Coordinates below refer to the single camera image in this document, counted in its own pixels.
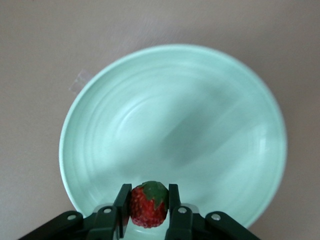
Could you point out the red strawberry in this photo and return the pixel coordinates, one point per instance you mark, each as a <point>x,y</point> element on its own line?
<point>145,210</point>

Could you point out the pale green round plate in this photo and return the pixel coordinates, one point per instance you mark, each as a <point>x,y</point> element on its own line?
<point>175,112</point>

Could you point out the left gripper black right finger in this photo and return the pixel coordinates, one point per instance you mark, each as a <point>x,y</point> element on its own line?
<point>175,200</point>

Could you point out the clear tape piece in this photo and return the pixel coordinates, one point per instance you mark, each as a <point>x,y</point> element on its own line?
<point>80,81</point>

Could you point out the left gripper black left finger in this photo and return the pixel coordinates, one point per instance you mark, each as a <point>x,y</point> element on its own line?
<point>122,205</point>

